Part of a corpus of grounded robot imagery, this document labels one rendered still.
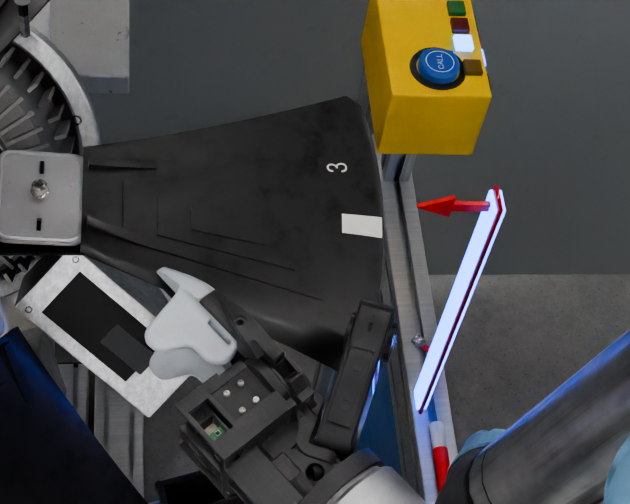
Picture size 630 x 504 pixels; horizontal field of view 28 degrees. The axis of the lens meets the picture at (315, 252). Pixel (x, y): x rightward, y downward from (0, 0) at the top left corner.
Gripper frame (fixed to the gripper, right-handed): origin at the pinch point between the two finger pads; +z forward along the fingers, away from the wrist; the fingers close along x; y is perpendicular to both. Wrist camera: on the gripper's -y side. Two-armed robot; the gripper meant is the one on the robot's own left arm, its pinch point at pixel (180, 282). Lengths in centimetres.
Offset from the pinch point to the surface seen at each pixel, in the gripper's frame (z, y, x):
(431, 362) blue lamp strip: -9.2, -20.7, 25.6
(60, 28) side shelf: 53, -22, 34
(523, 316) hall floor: 15, -86, 128
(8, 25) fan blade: 16.9, 0.6, -13.2
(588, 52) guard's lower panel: 23, -92, 64
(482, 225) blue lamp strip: -9.1, -23.1, 4.7
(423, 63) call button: 10.8, -37.2, 13.6
